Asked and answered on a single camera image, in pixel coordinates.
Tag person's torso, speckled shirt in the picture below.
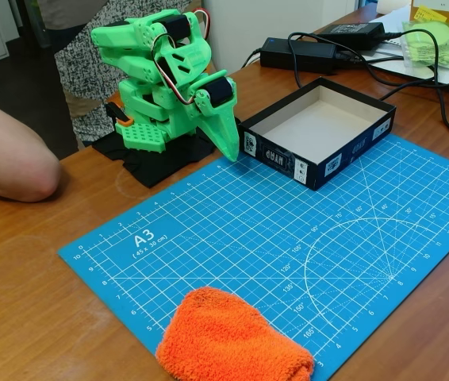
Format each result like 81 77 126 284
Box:
36 0 194 146

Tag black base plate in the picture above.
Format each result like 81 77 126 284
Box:
91 130 216 189

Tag person's bare forearm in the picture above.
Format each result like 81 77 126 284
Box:
0 94 61 203

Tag orange fluffy cloth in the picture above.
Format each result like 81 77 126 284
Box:
155 286 315 381

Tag yellow sticky note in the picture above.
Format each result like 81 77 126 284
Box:
413 4 448 24

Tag black adapter output cable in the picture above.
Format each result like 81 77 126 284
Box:
335 51 449 87

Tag thin white cable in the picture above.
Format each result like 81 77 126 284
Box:
241 48 264 69

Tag orange and black clamp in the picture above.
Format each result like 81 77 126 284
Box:
105 102 135 129

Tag long black power cable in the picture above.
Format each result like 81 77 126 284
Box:
287 29 449 133

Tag red white black servo cable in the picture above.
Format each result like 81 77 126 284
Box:
149 7 214 106

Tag black power adapter with label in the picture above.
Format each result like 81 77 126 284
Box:
318 21 386 52

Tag blue A3 cutting mat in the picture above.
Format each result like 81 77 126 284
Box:
57 133 449 381

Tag black power adapter, blue light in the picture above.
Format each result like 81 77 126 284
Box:
259 37 339 75

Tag dark blue cardboard box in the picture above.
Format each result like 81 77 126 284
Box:
238 76 397 192

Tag plastic bag of green parts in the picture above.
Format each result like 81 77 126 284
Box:
401 18 449 69

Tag white paper sheets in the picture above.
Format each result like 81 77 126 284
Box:
361 13 449 101

